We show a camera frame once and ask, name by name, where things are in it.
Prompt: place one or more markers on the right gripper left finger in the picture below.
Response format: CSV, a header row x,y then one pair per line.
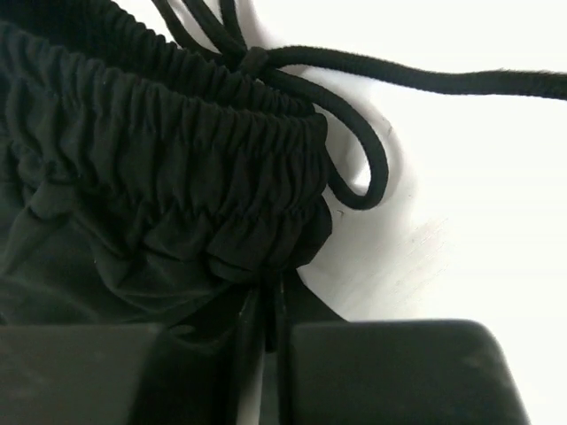
x,y
220,318

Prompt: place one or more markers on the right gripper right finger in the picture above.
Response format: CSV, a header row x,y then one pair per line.
x,y
296,303

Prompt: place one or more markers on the black trousers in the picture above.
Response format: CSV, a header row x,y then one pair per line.
x,y
141,177

